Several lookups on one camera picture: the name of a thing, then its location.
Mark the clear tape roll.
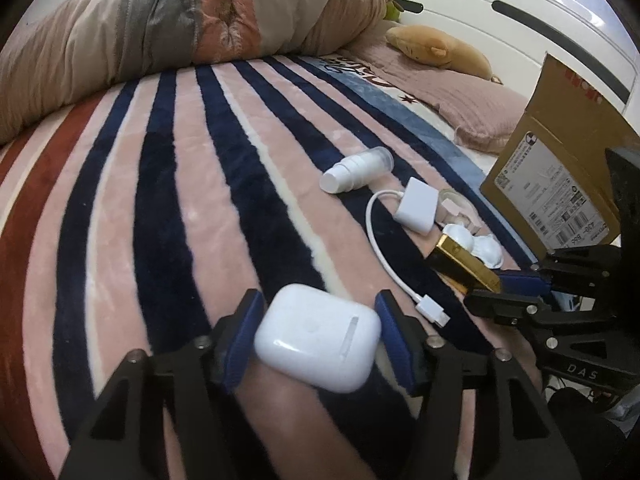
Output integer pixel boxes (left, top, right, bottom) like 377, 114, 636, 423
436, 188, 482, 233

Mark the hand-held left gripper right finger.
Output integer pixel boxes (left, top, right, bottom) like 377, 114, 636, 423
374, 290, 609, 480

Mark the gold rectangular box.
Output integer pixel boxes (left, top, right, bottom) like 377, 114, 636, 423
425, 235, 502, 294

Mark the tan plush toy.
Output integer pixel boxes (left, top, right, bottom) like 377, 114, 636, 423
384, 24, 497, 82

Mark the white adapter with cable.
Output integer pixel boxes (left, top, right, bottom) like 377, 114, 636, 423
365, 177, 451, 327

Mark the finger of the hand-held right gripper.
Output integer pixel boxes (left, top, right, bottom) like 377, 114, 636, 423
499, 246, 623, 306
464, 291, 627, 397

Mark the pink pillow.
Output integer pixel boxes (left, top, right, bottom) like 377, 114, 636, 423
345, 42, 532, 154

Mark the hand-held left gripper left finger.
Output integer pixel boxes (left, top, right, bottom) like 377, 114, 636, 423
59, 288, 267, 480

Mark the brown cardboard box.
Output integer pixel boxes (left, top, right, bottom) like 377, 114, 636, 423
479, 52, 640, 262

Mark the white earbuds case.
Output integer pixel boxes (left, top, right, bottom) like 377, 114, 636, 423
254, 284, 383, 394

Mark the striped fleece blanket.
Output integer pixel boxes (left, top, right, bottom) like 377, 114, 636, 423
0, 54, 553, 480

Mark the beige and grey quilt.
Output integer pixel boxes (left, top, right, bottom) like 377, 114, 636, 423
0, 0, 397, 147

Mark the white pump bottle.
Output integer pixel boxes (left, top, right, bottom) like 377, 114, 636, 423
320, 146, 395, 195

